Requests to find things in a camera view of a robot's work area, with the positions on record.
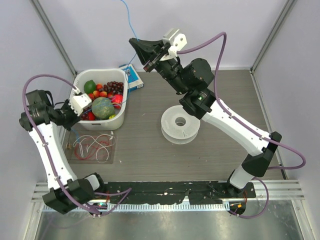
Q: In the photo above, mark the white cable spool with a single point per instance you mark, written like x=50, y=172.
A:
x=178, y=127

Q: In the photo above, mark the white plastic basket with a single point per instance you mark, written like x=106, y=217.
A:
x=103, y=76

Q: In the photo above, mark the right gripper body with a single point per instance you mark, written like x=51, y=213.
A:
x=157, y=63

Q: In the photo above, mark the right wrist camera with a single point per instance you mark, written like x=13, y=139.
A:
x=176, y=40

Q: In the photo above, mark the white slotted cable duct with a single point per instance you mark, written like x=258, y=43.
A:
x=185, y=206

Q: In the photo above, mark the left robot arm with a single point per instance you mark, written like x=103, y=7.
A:
x=41, y=121

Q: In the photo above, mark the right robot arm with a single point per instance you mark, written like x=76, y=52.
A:
x=192, y=82

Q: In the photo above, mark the dark grape bunch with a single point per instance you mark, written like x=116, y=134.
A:
x=114, y=87
x=84, y=116

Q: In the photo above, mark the green melon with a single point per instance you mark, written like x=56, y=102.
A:
x=103, y=108

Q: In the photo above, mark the red apple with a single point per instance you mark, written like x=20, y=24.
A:
x=117, y=100

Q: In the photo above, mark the green lime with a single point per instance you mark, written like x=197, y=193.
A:
x=89, y=87

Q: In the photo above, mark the small peach fruits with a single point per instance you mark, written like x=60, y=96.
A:
x=101, y=90

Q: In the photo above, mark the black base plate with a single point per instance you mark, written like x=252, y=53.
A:
x=174, y=192

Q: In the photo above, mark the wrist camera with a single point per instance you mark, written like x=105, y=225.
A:
x=80, y=102
x=176, y=40

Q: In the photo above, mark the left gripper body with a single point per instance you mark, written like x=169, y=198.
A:
x=67, y=117

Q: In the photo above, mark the aluminium rail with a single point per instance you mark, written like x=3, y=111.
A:
x=288, y=189

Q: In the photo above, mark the dark grape bunch upper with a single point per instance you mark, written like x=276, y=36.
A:
x=114, y=87

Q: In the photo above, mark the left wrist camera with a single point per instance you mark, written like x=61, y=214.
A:
x=80, y=102

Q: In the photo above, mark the red strawberry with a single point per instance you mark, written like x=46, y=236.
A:
x=91, y=116

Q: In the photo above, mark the dark grape bunch lower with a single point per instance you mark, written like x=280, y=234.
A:
x=84, y=116

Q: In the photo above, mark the clear plastic tray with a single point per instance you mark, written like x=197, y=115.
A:
x=90, y=147

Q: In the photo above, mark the blue white box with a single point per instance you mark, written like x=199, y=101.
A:
x=133, y=79

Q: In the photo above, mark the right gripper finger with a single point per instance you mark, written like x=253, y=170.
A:
x=145, y=46
x=148, y=57

